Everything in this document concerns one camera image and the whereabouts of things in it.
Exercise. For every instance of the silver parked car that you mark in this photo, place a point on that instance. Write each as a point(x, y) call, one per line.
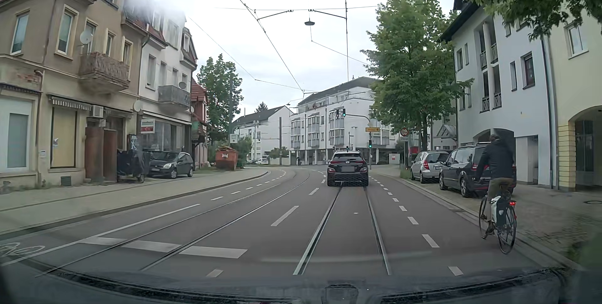
point(427, 165)

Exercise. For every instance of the covered motorcycle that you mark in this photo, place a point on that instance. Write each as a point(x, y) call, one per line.
point(131, 163)

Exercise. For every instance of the road sign on pole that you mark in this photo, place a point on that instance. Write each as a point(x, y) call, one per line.
point(233, 138)

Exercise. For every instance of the tall dark green tree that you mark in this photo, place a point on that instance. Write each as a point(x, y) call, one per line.
point(221, 97)

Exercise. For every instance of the cream building with arch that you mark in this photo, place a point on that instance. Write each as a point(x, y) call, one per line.
point(576, 106)

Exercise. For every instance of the road markings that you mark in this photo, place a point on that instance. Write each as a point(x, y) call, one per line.
point(284, 216)

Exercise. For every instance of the tram track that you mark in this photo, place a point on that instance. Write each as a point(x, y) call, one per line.
point(375, 228)

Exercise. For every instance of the white building with balcony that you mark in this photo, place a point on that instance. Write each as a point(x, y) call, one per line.
point(164, 87)

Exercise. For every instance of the white house with dark roof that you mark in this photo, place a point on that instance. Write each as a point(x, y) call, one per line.
point(264, 132)

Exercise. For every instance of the traffic light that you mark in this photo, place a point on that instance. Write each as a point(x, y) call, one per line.
point(348, 147)

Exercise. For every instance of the beige corner building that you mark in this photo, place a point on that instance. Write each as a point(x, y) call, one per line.
point(61, 73)

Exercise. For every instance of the black car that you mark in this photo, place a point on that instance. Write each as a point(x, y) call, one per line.
point(347, 168)

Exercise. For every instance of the round road sign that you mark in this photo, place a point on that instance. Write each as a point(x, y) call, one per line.
point(404, 132)

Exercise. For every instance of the hanging street lamp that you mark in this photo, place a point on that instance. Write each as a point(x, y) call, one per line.
point(309, 22)

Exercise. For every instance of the dark grey parked car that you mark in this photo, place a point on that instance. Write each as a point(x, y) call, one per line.
point(171, 163)

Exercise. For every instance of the person on bicycle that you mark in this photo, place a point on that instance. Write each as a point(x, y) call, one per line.
point(498, 186)

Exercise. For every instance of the white multi-storey building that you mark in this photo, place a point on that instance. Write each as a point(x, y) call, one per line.
point(336, 123)

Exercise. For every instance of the dark blue parked car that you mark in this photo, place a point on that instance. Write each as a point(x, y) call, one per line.
point(458, 170)

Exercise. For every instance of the red brick building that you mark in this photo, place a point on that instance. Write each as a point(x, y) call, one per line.
point(199, 125)

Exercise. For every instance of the grey asphalt road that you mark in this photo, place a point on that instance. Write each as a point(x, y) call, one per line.
point(348, 228)

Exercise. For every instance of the grey paved pavement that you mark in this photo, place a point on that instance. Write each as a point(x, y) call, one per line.
point(94, 198)

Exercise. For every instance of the car's own bonnet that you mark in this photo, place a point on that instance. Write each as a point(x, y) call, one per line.
point(301, 290)

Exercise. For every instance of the red skip container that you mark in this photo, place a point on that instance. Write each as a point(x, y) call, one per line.
point(226, 158)

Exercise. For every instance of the large green tree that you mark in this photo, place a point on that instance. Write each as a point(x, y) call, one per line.
point(414, 68)

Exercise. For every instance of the cobbled pavement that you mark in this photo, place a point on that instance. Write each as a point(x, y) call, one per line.
point(541, 214)

